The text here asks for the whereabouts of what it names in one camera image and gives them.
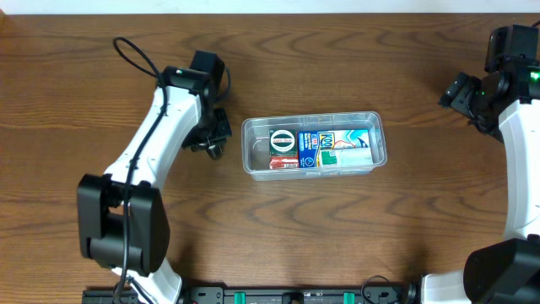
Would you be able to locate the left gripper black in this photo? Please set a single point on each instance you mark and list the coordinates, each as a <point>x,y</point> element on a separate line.
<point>192,141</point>

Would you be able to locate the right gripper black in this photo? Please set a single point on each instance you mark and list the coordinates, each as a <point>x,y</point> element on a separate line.
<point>460,94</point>

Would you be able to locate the black bottle white cap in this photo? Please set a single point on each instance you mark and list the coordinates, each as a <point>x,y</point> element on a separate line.
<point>215,151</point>

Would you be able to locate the red orange medicine box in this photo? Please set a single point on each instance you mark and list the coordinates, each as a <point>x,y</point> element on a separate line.
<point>283,162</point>

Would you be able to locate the green square box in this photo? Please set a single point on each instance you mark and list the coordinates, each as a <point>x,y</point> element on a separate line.
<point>283,142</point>

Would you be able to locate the blue white drink mix box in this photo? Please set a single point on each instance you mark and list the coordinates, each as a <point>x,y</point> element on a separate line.
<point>311,143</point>

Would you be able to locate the white green medicine packet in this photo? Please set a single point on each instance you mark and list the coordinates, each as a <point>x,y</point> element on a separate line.
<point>345,157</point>

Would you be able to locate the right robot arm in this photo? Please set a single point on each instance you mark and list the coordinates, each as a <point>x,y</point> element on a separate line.
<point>508,271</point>

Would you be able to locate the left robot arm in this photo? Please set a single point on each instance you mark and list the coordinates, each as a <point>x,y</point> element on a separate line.
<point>122,222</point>

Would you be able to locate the clear plastic container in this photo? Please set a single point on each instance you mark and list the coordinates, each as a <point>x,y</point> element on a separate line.
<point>256,150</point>

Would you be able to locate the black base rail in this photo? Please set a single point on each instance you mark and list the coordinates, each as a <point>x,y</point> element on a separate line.
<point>383,293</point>

